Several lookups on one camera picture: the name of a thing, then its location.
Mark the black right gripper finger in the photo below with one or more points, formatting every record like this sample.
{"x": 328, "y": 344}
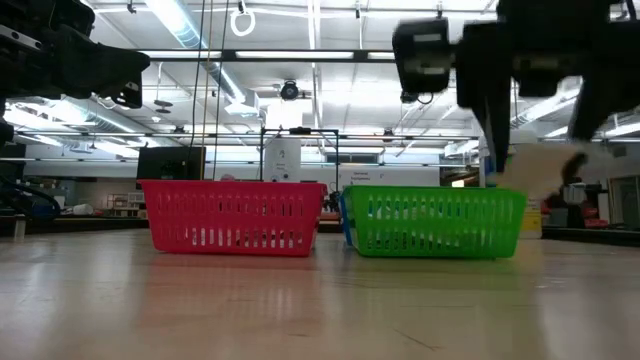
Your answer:
{"x": 480, "y": 75}
{"x": 605, "y": 95}

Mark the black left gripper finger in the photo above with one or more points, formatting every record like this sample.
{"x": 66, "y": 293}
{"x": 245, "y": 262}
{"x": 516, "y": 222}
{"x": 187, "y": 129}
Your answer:
{"x": 95, "y": 70}

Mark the green-striped bandage wrapper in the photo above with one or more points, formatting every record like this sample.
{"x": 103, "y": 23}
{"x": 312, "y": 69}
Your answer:
{"x": 535, "y": 170}

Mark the black monitor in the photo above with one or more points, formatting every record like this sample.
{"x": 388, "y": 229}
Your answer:
{"x": 170, "y": 162}

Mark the green plastic basket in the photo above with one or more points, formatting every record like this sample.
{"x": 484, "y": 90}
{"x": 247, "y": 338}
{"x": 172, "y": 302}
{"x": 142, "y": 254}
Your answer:
{"x": 435, "y": 195}

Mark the white-lidded wipes canister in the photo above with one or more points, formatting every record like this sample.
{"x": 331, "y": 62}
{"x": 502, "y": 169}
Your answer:
{"x": 532, "y": 222}

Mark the person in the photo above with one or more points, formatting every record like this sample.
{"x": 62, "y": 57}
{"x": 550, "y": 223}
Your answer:
{"x": 227, "y": 177}

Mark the red plastic basket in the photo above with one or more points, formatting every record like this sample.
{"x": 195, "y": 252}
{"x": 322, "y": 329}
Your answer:
{"x": 230, "y": 195}

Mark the blue plastic basket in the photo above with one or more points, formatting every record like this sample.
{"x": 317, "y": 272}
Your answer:
{"x": 345, "y": 220}

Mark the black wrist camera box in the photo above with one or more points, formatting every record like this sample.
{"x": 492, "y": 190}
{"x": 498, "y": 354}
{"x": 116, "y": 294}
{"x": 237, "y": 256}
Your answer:
{"x": 539, "y": 75}

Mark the black ceiling camera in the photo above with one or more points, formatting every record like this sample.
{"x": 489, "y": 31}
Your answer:
{"x": 410, "y": 97}
{"x": 289, "y": 91}

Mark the silver ceiling duct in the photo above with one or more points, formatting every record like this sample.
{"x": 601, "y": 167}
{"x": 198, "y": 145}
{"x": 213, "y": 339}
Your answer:
{"x": 185, "y": 30}

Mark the black ceiling light rail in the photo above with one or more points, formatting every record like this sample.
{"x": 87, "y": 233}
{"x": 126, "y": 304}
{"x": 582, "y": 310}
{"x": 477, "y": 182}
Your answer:
{"x": 227, "y": 55}

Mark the black stand frame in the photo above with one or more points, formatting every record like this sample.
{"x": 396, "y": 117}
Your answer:
{"x": 300, "y": 131}

